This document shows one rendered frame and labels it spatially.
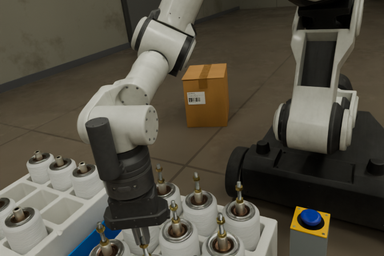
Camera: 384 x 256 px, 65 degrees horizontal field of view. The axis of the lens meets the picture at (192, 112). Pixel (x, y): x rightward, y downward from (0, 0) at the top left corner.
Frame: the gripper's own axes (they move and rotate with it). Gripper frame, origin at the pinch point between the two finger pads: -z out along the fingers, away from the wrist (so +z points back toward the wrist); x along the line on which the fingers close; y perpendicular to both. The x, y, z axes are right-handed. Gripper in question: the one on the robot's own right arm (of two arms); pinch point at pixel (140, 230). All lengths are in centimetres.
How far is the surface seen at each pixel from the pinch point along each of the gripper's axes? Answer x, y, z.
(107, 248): -9.6, 5.0, -9.1
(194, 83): 15, 116, -9
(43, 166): -44, 50, -12
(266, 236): 28.0, 12.1, -18.3
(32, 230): -34.3, 18.8, -13.7
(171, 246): 4.4, 5.9, -11.6
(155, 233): -0.3, 13.8, -14.8
